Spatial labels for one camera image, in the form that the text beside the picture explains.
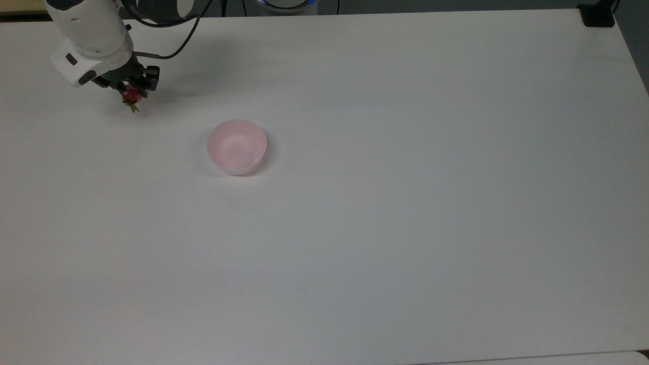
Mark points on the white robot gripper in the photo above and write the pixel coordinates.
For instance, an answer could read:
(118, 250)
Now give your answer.
(86, 68)

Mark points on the red strawberry with green leaves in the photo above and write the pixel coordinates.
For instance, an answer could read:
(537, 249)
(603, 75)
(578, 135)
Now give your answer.
(132, 95)

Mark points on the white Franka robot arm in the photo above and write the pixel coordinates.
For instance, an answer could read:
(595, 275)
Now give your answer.
(86, 25)

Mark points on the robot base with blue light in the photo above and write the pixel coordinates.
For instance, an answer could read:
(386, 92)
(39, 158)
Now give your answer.
(288, 4)

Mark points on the pink plastic bowl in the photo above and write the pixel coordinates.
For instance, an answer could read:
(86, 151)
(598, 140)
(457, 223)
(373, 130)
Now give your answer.
(237, 147)

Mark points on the black table corner clamp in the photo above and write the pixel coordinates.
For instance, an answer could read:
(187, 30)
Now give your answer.
(598, 15)

